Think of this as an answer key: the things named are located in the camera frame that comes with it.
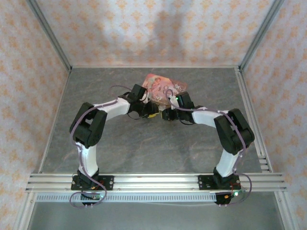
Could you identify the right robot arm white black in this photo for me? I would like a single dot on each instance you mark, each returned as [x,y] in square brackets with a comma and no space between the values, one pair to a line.
[226,163]

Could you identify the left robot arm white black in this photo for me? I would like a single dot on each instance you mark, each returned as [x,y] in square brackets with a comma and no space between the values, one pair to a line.
[88,160]

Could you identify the aluminium base beam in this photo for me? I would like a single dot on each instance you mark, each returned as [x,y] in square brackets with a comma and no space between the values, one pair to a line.
[156,182]

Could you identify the aluminium table edge rail short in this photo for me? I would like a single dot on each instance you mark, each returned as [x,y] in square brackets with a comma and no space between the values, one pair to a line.
[192,66]

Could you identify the aluminium table edge rail wide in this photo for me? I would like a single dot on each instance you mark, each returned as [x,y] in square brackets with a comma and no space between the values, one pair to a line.
[245,93]

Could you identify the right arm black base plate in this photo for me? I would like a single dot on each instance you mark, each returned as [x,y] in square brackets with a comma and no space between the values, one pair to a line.
[205,182]

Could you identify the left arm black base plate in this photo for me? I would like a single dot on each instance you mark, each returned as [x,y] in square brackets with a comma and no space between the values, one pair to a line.
[108,183]

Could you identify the aluminium frame post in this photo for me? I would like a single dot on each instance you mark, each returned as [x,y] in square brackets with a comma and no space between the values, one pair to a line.
[260,33]
[50,36]

